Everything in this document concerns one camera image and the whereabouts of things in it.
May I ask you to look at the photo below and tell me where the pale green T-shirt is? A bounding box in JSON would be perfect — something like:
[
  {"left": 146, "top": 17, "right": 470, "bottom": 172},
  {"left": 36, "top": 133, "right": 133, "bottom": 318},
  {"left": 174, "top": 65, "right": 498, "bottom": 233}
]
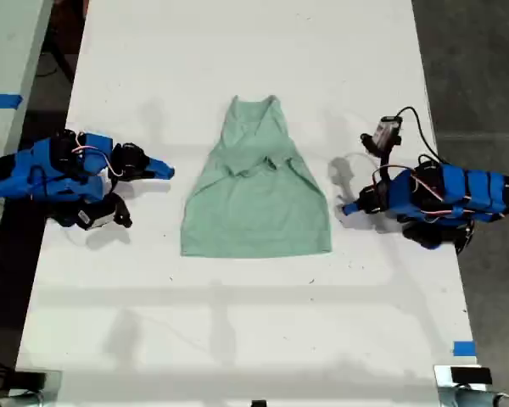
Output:
[{"left": 180, "top": 94, "right": 333, "bottom": 259}]

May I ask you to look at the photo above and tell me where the white side table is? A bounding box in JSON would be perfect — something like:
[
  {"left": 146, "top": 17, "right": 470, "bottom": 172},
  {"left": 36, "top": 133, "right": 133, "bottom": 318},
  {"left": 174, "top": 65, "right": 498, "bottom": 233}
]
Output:
[{"left": 0, "top": 0, "right": 54, "bottom": 272}]

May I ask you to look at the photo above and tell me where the black camera cable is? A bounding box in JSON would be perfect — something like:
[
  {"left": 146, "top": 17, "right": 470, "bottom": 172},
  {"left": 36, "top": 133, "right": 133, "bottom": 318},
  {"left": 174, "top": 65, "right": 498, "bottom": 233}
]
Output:
[{"left": 394, "top": 106, "right": 442, "bottom": 164}]

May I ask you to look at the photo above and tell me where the black and silver camera box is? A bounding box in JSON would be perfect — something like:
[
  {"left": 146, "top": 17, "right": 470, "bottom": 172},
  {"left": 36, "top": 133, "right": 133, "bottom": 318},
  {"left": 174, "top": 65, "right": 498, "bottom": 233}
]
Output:
[
  {"left": 76, "top": 194, "right": 133, "bottom": 232},
  {"left": 360, "top": 115, "right": 404, "bottom": 157}
]

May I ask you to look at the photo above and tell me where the metal table clamp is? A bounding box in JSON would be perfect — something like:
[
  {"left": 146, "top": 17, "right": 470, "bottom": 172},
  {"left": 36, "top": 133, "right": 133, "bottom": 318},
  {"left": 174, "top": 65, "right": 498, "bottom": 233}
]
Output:
[
  {"left": 433, "top": 364, "right": 509, "bottom": 407},
  {"left": 0, "top": 368, "right": 64, "bottom": 407}
]

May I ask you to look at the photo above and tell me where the short blue tape piece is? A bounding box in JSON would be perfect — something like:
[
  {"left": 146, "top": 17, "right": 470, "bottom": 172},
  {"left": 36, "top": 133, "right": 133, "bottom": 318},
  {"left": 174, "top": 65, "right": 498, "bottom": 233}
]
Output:
[{"left": 452, "top": 340, "right": 478, "bottom": 358}]

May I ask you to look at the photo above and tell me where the small black box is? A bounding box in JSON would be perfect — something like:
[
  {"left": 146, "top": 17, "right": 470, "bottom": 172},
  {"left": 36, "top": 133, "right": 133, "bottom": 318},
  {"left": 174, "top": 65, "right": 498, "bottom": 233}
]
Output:
[
  {"left": 13, "top": 370, "right": 48, "bottom": 389},
  {"left": 450, "top": 366, "right": 493, "bottom": 385}
]

